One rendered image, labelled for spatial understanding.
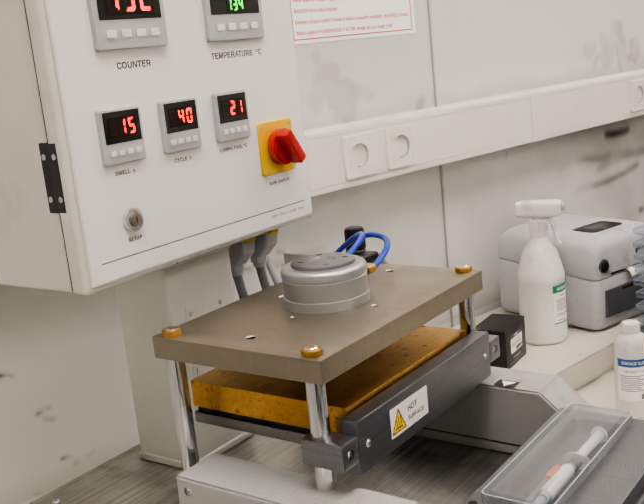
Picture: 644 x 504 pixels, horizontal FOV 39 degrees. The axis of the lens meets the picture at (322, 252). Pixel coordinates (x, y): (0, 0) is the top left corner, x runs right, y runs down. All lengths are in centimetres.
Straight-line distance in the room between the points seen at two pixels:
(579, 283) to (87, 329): 86
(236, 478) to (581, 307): 103
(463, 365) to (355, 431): 17
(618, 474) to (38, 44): 57
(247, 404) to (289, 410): 5
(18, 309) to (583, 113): 126
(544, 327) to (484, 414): 71
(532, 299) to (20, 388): 85
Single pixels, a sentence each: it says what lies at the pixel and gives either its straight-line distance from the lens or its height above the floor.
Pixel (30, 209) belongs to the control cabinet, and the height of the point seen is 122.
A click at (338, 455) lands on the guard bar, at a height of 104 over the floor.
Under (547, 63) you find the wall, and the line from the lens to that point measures 199.
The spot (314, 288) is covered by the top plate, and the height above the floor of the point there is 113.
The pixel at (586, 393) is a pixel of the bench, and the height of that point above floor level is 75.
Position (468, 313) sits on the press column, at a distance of 90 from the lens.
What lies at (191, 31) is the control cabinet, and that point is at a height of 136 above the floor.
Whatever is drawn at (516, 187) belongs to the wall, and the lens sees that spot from 191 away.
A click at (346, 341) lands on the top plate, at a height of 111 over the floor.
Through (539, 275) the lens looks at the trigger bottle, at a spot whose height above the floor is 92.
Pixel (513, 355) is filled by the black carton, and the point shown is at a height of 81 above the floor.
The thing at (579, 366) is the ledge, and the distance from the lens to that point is 155.
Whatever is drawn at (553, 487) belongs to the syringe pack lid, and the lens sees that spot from 71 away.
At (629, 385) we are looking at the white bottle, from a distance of 143.
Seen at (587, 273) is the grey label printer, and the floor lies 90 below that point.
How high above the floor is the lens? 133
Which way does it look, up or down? 13 degrees down
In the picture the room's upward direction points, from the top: 6 degrees counter-clockwise
